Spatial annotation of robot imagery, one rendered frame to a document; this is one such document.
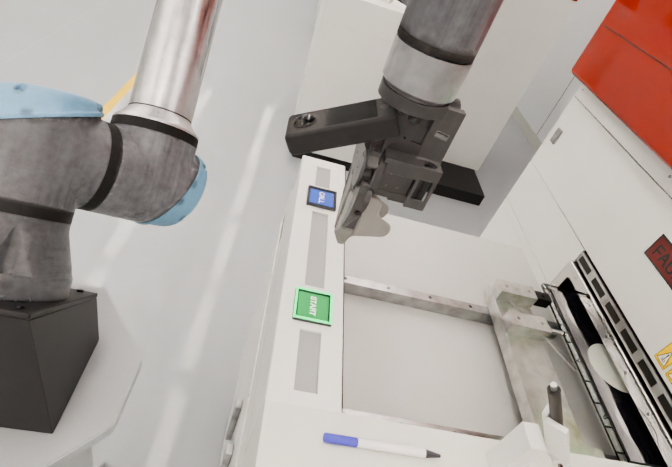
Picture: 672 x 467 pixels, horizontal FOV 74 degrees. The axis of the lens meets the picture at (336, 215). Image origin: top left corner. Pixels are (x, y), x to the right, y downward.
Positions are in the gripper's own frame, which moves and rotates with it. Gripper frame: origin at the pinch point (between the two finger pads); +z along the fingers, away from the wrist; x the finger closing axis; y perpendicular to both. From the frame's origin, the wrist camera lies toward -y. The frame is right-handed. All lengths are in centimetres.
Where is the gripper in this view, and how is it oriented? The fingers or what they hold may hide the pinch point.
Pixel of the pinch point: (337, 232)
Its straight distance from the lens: 55.4
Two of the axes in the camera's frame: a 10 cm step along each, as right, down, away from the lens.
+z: -2.9, 7.5, 6.0
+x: 0.2, -6.2, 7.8
